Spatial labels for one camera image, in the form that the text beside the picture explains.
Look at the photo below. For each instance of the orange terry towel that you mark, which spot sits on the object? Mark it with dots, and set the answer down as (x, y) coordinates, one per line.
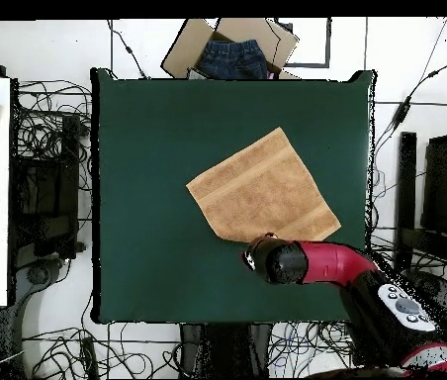
(263, 190)

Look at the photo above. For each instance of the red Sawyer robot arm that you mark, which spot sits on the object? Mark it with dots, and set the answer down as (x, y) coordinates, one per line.
(334, 263)

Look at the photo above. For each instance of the dark green table cloth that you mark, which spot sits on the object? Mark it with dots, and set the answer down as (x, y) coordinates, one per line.
(148, 257)

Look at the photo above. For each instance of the blue denim jeans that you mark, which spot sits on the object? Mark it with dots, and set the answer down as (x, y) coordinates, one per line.
(231, 59)

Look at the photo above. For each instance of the brown cardboard box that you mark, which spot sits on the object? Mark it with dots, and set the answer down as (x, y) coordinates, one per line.
(184, 51)

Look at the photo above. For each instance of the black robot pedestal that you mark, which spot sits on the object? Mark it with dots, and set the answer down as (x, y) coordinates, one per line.
(215, 348)

